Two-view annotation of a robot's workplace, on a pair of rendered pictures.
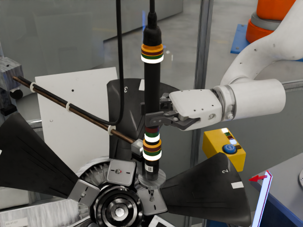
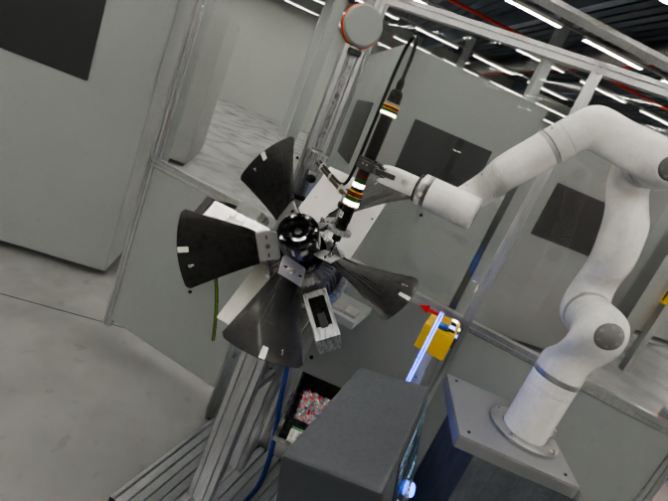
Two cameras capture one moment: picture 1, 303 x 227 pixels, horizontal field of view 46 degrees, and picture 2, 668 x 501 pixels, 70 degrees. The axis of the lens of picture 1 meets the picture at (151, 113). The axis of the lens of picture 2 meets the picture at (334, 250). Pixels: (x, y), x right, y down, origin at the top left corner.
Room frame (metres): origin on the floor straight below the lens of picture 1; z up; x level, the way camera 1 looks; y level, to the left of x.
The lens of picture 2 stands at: (-0.43, -0.69, 1.56)
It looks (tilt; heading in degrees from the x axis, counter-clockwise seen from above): 16 degrees down; 32
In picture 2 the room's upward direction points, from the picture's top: 23 degrees clockwise
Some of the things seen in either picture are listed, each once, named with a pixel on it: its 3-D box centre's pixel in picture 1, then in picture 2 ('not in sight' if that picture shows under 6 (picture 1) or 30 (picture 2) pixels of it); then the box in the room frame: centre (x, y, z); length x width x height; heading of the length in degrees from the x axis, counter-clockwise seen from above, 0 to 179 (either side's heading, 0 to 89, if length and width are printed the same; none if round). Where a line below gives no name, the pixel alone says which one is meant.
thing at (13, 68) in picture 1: (5, 73); (315, 160); (1.05, 0.48, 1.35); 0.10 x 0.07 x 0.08; 50
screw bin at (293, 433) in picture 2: not in sight; (319, 415); (0.54, -0.24, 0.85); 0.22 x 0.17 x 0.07; 30
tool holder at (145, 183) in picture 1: (149, 164); (344, 216); (0.66, 0.01, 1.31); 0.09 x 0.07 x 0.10; 50
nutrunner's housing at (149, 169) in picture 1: (152, 114); (367, 164); (0.65, 0.00, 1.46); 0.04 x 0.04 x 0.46
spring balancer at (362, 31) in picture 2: not in sight; (361, 26); (1.11, 0.55, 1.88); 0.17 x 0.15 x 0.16; 105
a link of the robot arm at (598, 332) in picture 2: not in sight; (584, 343); (0.89, -0.65, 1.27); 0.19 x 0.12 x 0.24; 27
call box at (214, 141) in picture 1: (222, 152); (436, 336); (1.03, -0.27, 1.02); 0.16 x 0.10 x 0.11; 15
